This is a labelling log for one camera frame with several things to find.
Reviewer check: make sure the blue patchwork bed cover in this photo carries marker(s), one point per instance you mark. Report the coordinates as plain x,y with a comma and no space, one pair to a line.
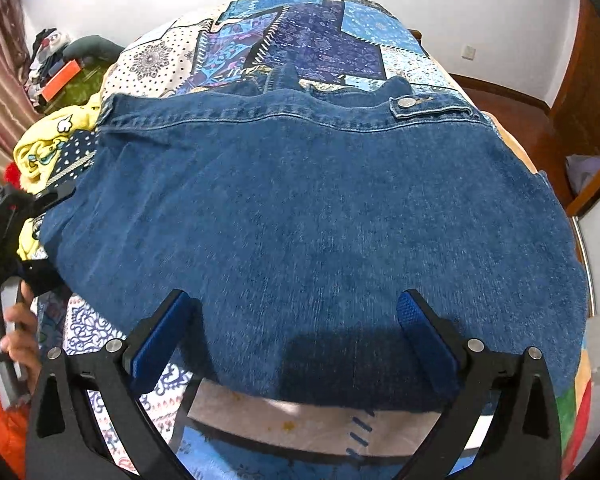
320,40

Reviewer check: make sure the yellow printed cloth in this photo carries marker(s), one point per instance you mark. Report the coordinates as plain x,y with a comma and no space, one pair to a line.
45,145

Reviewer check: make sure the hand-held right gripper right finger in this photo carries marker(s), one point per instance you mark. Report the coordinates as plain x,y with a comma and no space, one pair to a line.
427,340

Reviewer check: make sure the orange box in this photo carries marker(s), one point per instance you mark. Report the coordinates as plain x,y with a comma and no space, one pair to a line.
60,80

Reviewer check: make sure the striped red curtain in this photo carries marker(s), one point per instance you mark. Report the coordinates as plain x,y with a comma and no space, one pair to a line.
2,90

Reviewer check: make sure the wooden wardrobe frame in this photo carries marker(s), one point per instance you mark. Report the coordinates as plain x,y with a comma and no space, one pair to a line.
597,201

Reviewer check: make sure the dark grey cushion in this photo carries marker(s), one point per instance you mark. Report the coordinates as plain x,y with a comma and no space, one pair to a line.
92,47

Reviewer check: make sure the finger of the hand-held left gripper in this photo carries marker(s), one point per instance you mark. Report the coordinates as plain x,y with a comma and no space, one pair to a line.
55,195
42,277

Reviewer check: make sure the blue denim jacket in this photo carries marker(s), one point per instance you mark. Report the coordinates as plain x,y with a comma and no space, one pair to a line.
305,210

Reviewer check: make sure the pale purple cloth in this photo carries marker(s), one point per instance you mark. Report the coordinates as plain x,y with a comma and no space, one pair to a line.
585,172

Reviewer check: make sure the wooden room door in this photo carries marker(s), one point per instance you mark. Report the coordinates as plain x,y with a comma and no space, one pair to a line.
587,85

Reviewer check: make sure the person's left hand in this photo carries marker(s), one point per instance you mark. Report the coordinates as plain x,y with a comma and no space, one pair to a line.
24,335

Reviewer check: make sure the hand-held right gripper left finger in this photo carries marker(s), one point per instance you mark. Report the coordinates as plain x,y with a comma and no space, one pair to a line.
157,340

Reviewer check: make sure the white wall socket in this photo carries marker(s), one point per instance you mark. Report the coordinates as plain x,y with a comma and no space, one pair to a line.
467,51

